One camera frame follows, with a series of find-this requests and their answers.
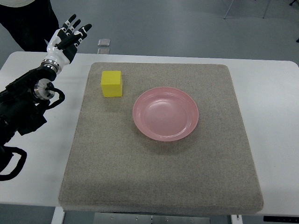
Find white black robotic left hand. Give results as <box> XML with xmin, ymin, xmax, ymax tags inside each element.
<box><xmin>45</xmin><ymin>14</ymin><xmax>92</xmax><ymax>67</ymax></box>

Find yellow cube block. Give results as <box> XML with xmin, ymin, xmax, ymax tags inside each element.
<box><xmin>100</xmin><ymin>70</ymin><xmax>123</xmax><ymax>98</ymax></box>

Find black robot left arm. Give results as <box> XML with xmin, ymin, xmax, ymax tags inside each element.
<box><xmin>0</xmin><ymin>59</ymin><xmax>65</xmax><ymax>146</ymax></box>

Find pink plate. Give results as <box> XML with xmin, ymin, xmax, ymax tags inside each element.
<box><xmin>132</xmin><ymin>87</ymin><xmax>199</xmax><ymax>142</ymax></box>

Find person in dark clothes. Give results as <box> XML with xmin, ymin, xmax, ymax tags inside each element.
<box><xmin>0</xmin><ymin>0</ymin><xmax>59</xmax><ymax>52</ymax></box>

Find grey felt mat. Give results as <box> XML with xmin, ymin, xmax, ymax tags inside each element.
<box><xmin>58</xmin><ymin>62</ymin><xmax>264</xmax><ymax>214</ymax></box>

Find grey chair legs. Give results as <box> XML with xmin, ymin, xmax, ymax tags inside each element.
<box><xmin>223</xmin><ymin>0</ymin><xmax>273</xmax><ymax>20</ymax></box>

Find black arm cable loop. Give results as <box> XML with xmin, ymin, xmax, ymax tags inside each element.
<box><xmin>0</xmin><ymin>144</ymin><xmax>28</xmax><ymax>182</ymax></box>

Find white table leg frame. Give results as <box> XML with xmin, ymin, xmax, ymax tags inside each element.
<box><xmin>51</xmin><ymin>207</ymin><xmax>244</xmax><ymax>224</ymax></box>

